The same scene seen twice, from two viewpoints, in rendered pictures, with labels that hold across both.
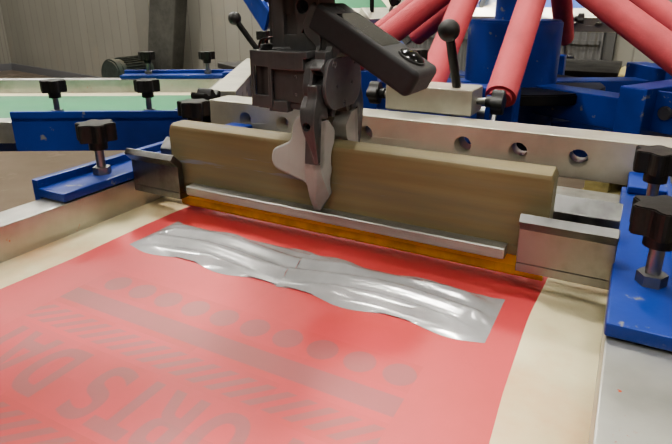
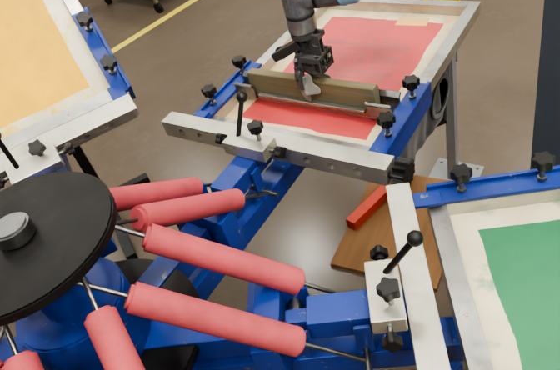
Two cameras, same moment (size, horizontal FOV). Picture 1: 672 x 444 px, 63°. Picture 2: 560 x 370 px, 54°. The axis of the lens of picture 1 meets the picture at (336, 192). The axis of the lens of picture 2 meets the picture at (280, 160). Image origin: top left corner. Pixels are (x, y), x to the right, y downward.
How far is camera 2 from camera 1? 194 cm
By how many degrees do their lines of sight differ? 120
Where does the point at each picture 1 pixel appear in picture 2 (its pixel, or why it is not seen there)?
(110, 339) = (368, 66)
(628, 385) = (265, 58)
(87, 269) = (392, 82)
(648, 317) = (252, 65)
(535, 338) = not seen: hidden behind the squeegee
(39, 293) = (398, 73)
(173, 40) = not seen: outside the picture
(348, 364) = not seen: hidden behind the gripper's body
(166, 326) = (357, 71)
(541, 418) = (279, 67)
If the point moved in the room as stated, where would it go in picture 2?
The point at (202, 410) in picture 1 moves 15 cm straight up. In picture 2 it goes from (340, 58) to (332, 16)
